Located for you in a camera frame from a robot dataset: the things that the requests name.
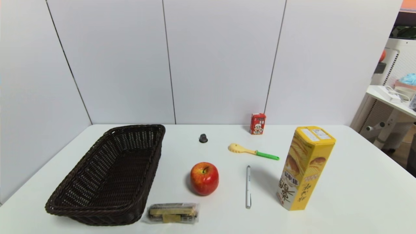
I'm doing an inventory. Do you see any tall yellow snack box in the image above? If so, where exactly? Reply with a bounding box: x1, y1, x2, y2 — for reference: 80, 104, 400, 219
276, 126, 336, 211

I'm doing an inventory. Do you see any dark brown wicker basket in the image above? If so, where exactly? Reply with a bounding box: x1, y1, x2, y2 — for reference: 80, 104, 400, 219
45, 124, 166, 226

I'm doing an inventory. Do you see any red milk carton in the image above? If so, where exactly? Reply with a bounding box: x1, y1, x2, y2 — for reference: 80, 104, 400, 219
250, 113, 266, 135

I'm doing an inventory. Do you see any red apple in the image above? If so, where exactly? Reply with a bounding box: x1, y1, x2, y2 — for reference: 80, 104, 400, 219
190, 162, 219, 196

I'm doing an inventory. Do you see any white pen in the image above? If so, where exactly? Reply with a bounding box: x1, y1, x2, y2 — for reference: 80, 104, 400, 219
245, 165, 252, 209

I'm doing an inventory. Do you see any clear wrapped snack packet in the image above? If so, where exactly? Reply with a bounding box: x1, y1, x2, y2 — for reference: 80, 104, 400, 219
142, 203, 200, 225

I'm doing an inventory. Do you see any white power adapter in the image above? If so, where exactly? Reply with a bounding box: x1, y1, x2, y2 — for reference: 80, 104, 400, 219
378, 86, 403, 104

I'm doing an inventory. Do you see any white perforated panel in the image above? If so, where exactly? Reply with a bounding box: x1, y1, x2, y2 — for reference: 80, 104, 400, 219
350, 38, 416, 132

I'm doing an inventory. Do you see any white side desk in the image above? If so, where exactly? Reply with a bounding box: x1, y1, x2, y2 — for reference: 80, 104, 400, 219
366, 85, 416, 150

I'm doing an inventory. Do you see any light blue cloth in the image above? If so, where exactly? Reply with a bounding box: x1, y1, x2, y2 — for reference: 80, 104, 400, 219
398, 73, 416, 87

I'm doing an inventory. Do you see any yellow green-handled pasta spoon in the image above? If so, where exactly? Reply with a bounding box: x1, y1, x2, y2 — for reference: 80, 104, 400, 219
228, 143, 280, 161

